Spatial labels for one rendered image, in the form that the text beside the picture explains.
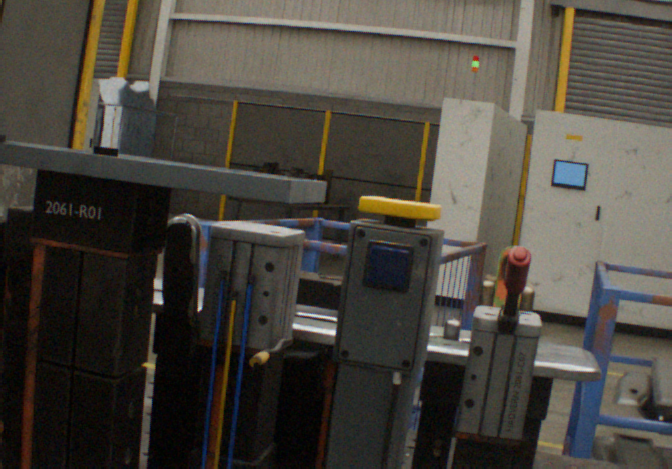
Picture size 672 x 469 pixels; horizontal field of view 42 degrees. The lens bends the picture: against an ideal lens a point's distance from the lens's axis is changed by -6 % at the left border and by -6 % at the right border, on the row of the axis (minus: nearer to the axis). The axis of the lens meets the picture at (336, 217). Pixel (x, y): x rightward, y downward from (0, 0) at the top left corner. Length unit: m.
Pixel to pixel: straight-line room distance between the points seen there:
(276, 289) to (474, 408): 0.22
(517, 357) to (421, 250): 0.21
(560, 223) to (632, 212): 0.71
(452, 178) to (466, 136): 0.43
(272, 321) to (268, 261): 0.06
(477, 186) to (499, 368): 7.93
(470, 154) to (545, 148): 0.73
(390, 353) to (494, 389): 0.19
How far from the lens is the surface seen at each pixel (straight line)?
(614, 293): 2.69
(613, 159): 8.78
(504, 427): 0.89
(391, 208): 0.71
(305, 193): 0.73
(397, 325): 0.71
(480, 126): 8.82
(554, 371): 0.99
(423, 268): 0.70
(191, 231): 0.97
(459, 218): 8.82
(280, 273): 0.89
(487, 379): 0.88
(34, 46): 4.37
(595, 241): 8.76
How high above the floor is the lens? 1.18
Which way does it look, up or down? 3 degrees down
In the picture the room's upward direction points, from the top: 8 degrees clockwise
